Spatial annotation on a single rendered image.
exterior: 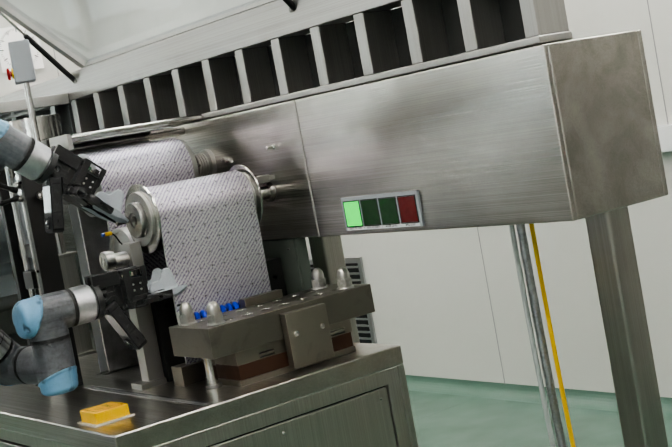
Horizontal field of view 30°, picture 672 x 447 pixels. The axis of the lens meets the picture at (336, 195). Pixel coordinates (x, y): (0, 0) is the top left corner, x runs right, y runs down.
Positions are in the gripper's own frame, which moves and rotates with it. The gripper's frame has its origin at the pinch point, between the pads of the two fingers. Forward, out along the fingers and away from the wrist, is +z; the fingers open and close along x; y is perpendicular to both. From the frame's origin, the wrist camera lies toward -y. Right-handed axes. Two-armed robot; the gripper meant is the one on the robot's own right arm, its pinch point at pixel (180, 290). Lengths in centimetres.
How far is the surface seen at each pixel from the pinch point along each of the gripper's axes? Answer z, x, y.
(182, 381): -4.5, -1.8, -18.1
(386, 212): 29.4, -35.1, 9.0
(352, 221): 29.4, -23.4, 7.7
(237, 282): 13.5, -0.3, -1.4
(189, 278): 2.4, -0.3, 1.9
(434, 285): 263, 240, -58
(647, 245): 263, 104, -42
